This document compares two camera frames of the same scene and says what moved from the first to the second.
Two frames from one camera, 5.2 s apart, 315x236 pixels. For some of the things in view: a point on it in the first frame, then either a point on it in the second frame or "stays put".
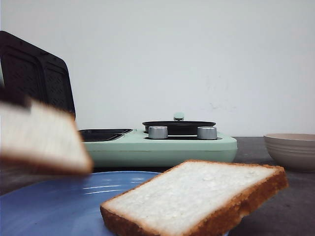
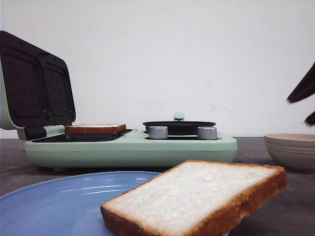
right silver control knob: (206, 132) stays put
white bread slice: (195, 198) stays put
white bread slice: (36, 137) to (98, 129)
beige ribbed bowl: (295, 151) stays put
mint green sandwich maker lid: (44, 75) stays put
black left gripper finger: (12, 95) to (305, 87)
